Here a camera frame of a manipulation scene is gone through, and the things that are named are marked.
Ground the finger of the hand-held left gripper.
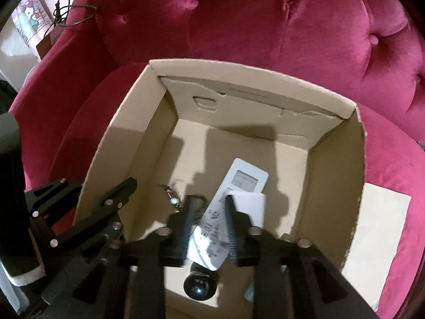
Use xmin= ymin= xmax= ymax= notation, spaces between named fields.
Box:
xmin=50 ymin=177 xmax=138 ymax=250
xmin=25 ymin=178 xmax=83 ymax=221

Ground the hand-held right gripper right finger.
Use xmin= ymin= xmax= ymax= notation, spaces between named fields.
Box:
xmin=224 ymin=195 xmax=381 ymax=319

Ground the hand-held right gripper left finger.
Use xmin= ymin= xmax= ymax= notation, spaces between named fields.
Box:
xmin=56 ymin=195 xmax=201 ymax=319

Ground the white wall charger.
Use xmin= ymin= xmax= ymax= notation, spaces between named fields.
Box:
xmin=229 ymin=191 xmax=268 ymax=231

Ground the metal carabiner keychain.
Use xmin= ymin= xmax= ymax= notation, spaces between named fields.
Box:
xmin=156 ymin=183 xmax=208 ymax=213

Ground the white remote control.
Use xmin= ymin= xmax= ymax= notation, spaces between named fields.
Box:
xmin=188 ymin=158 xmax=269 ymax=271

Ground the light blue bottle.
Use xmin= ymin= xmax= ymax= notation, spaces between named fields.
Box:
xmin=244 ymin=281 xmax=258 ymax=301

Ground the cardboard box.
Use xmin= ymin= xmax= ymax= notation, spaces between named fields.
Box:
xmin=72 ymin=59 xmax=368 ymax=319

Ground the brown paper sheet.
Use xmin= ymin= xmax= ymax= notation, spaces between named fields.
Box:
xmin=339 ymin=182 xmax=412 ymax=311

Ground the brown wooden board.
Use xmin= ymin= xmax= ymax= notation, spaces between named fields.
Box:
xmin=35 ymin=23 xmax=63 ymax=62

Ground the red tufted velvet sofa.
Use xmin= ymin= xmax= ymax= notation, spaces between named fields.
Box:
xmin=8 ymin=0 xmax=425 ymax=313

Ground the cartoon cat wall poster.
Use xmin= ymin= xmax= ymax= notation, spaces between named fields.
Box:
xmin=13 ymin=0 xmax=55 ymax=44

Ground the black cable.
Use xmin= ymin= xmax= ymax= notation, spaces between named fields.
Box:
xmin=53 ymin=0 xmax=100 ymax=27

